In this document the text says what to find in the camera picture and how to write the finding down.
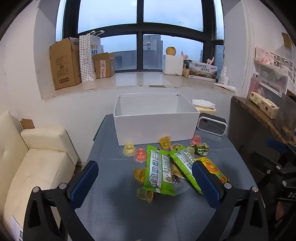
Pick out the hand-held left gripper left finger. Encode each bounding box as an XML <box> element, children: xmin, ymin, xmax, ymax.
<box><xmin>23</xmin><ymin>160</ymin><xmax>100</xmax><ymax>241</ymax></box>

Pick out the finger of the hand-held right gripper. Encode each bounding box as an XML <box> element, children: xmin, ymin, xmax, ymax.
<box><xmin>266</xmin><ymin>137</ymin><xmax>296</xmax><ymax>163</ymax></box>
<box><xmin>251</xmin><ymin>152</ymin><xmax>289</xmax><ymax>186</ymax></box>

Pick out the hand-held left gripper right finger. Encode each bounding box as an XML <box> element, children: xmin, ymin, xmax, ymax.
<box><xmin>191</xmin><ymin>160</ymin><xmax>270</xmax><ymax>241</ymax></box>

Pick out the small green pea packet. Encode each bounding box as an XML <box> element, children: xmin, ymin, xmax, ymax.
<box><xmin>194</xmin><ymin>142</ymin><xmax>209</xmax><ymax>156</ymax></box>

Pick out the white rectangular box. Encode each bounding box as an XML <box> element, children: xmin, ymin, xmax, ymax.
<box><xmin>113</xmin><ymin>92</ymin><xmax>200</xmax><ymax>146</ymax></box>

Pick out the yellow snack packet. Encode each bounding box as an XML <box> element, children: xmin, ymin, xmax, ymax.
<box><xmin>194</xmin><ymin>157</ymin><xmax>230</xmax><ymax>183</ymax></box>

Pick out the clear plastic container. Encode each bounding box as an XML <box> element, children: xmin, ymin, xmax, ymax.
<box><xmin>275</xmin><ymin>93</ymin><xmax>296</xmax><ymax>142</ymax></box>

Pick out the long green snack packet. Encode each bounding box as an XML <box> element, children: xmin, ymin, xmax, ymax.
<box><xmin>142</xmin><ymin>144</ymin><xmax>176</xmax><ymax>196</ymax></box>
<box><xmin>169</xmin><ymin>146</ymin><xmax>204</xmax><ymax>194</ymax></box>

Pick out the grey-blue tablecloth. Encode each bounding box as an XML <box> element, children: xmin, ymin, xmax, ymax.
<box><xmin>74</xmin><ymin>113</ymin><xmax>273</xmax><ymax>241</ymax></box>

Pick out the dark wooden shelf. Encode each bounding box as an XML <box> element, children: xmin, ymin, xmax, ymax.
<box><xmin>228</xmin><ymin>95</ymin><xmax>296</xmax><ymax>163</ymax></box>

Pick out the cream patterned box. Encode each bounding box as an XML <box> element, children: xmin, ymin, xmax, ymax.
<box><xmin>247</xmin><ymin>91</ymin><xmax>279</xmax><ymax>119</ymax></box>

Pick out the red jelly cup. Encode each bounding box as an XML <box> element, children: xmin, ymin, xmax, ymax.
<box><xmin>190</xmin><ymin>135</ymin><xmax>203</xmax><ymax>146</ymax></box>
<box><xmin>134</xmin><ymin>148</ymin><xmax>147</xmax><ymax>163</ymax></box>

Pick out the cream leather sofa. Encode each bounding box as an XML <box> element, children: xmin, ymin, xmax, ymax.
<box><xmin>0</xmin><ymin>111</ymin><xmax>79</xmax><ymax>241</ymax></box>

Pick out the green jelly cup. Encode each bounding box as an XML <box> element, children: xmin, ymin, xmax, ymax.
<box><xmin>136</xmin><ymin>187</ymin><xmax>154</xmax><ymax>203</ymax></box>

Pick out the clear plastic drawer organizer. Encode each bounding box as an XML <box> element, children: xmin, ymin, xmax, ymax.
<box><xmin>251</xmin><ymin>46</ymin><xmax>296</xmax><ymax>99</ymax></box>

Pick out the white tube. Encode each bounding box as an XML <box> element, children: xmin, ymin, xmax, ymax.
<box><xmin>213</xmin><ymin>83</ymin><xmax>236</xmax><ymax>91</ymax></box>

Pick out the cream tissue pack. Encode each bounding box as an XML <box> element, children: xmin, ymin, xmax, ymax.
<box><xmin>191</xmin><ymin>99</ymin><xmax>216</xmax><ymax>115</ymax></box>

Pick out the flat cardboard piece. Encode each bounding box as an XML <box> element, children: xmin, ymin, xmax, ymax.
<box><xmin>20</xmin><ymin>119</ymin><xmax>35</xmax><ymax>129</ymax></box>

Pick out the white plastic bottle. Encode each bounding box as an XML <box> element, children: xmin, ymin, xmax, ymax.
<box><xmin>218</xmin><ymin>66</ymin><xmax>229</xmax><ymax>85</ymax></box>

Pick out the pink floral pouch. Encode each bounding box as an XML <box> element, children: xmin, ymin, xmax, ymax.
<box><xmin>254</xmin><ymin>46</ymin><xmax>275</xmax><ymax>66</ymax></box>

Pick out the printed landscape box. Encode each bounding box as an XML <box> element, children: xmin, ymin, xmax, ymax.
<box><xmin>188</xmin><ymin>61</ymin><xmax>218</xmax><ymax>81</ymax></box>

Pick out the small cardboard box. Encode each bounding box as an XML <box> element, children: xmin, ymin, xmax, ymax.
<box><xmin>92</xmin><ymin>52</ymin><xmax>115</xmax><ymax>79</ymax></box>

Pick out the large cardboard box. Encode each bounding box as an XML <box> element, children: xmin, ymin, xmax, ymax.
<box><xmin>50</xmin><ymin>37</ymin><xmax>82</xmax><ymax>90</ymax></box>

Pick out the white dotted paper bag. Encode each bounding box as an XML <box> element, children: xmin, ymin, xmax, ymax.
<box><xmin>79</xmin><ymin>31</ymin><xmax>104</xmax><ymax>82</ymax></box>

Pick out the white foam box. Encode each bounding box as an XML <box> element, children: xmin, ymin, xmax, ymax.
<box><xmin>163</xmin><ymin>54</ymin><xmax>184</xmax><ymax>76</ymax></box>

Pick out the black window frame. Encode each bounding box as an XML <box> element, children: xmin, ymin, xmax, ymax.
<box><xmin>57</xmin><ymin>0</ymin><xmax>225</xmax><ymax>73</ymax></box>

